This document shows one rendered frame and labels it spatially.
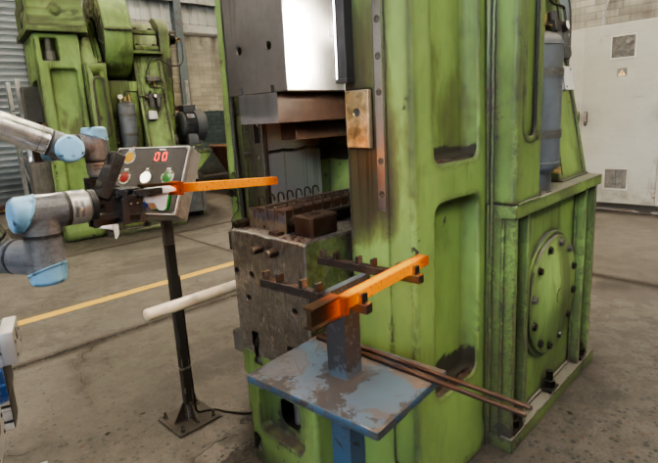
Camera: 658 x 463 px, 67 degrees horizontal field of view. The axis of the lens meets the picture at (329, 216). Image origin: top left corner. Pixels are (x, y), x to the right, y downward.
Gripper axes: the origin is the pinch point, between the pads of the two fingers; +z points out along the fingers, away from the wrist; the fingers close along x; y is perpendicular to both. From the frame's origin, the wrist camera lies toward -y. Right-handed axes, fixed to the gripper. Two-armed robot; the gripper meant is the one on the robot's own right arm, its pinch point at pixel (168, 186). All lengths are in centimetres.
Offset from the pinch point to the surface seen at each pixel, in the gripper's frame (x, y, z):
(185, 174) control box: -53, 2, 35
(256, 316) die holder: -18, 50, 37
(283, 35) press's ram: 1, -40, 40
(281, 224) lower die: -7.4, 17.5, 42.1
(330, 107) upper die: -4, -20, 64
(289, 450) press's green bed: -7, 98, 39
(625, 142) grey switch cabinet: -37, 14, 574
